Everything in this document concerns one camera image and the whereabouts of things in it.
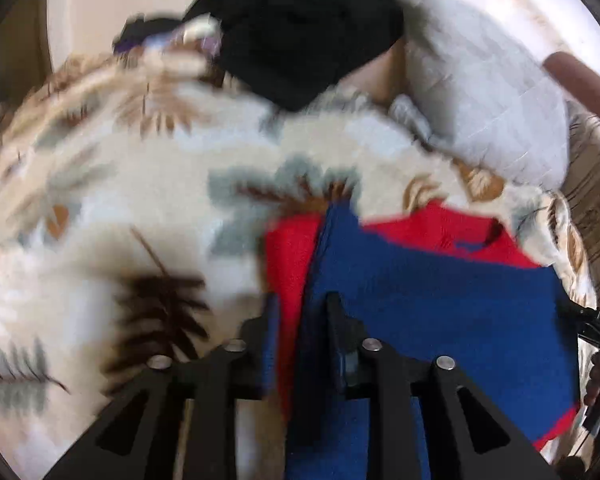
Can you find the black cloth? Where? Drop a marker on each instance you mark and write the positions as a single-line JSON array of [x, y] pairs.
[[300, 25]]

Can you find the red and blue knit garment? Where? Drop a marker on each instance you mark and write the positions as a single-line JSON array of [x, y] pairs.
[[430, 310]]

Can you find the white quilted pillow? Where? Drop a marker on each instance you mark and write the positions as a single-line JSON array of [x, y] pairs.
[[480, 85]]

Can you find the striped beige bedsheet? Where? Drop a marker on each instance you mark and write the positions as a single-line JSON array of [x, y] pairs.
[[595, 200]]

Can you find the person's right hand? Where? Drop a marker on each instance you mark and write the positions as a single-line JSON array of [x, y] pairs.
[[595, 380]]

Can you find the purple and white cloth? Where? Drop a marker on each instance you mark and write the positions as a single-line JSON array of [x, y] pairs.
[[195, 35]]

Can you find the brown rounded object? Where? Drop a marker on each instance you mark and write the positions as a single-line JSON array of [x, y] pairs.
[[585, 77]]

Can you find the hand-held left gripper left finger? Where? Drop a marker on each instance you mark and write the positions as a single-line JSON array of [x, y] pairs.
[[271, 340]]

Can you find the beige cloth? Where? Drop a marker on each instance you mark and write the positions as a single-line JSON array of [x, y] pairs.
[[380, 75]]

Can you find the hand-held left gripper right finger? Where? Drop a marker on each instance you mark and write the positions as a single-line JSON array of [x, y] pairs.
[[336, 332]]

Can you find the leaf print blanket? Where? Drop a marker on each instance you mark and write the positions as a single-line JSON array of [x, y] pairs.
[[130, 185]]

